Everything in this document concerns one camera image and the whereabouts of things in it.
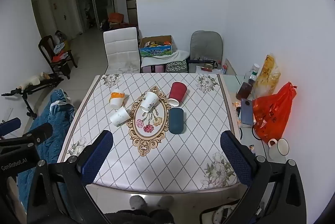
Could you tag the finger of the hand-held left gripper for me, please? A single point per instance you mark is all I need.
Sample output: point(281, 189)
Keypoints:
point(39, 132)
point(10, 124)

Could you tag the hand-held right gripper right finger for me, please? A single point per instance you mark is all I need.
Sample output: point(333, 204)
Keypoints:
point(236, 158)

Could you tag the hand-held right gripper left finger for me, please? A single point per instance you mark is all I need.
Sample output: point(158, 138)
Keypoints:
point(96, 157)

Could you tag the small white paper cup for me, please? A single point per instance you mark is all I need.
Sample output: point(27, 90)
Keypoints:
point(119, 116)

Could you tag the orange and white cup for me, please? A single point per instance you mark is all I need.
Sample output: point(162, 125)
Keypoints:
point(117, 99)

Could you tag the dark blue cup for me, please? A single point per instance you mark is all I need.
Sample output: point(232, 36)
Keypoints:
point(176, 120)

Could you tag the white cup with leaf print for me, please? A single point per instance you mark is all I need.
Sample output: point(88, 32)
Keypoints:
point(149, 101)

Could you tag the red cup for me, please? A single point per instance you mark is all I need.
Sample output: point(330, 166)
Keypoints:
point(177, 93)

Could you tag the blue blanket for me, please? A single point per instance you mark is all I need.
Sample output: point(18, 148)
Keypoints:
point(47, 119)

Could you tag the white enamel mug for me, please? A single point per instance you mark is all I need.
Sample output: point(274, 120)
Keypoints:
point(280, 148)

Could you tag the black exercise bench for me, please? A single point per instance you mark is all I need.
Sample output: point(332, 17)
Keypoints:
point(39, 85)

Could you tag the blue-grey phone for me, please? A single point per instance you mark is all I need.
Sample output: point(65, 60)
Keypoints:
point(247, 112)

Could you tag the floral diamond-pattern tablecloth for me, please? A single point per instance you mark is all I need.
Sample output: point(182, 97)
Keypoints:
point(183, 158)

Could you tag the orange plastic bag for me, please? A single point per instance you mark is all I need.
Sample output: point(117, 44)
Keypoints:
point(272, 114)

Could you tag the grey slipper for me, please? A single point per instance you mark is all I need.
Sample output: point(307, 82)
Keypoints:
point(165, 201)
point(138, 201)

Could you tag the brown glass jar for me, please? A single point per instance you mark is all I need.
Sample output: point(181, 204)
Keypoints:
point(243, 92)

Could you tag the person's dark trousers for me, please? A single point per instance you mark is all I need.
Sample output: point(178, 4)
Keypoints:
point(138, 217)

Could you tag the glass side table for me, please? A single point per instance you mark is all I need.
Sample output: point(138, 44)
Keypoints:
point(233, 82)

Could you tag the clothes pile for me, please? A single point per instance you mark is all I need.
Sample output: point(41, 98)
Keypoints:
point(59, 49)

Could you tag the dark wooden chair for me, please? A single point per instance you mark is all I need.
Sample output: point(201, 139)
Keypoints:
point(47, 46)

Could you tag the plastic bottle with white cap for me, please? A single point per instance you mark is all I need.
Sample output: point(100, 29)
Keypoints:
point(253, 73)

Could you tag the yellow snack bag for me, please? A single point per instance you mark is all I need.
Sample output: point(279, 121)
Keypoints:
point(268, 73)

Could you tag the pink storage box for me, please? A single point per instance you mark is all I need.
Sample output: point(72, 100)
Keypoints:
point(153, 68)

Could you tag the patterned black and white bag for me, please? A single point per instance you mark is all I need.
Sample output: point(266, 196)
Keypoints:
point(176, 66)

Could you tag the white padded chair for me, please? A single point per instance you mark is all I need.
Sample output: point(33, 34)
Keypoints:
point(121, 48)

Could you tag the grey office chair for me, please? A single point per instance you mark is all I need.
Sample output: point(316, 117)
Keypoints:
point(206, 45)

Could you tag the white folded blanket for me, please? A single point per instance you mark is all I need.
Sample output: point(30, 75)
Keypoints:
point(178, 55)

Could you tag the beige room door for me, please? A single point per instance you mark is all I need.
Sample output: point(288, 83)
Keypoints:
point(59, 13)

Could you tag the cardboard box with blue print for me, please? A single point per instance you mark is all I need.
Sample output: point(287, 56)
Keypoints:
point(156, 49)

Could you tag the sliding glass door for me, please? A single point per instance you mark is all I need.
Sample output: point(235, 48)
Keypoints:
point(93, 1)

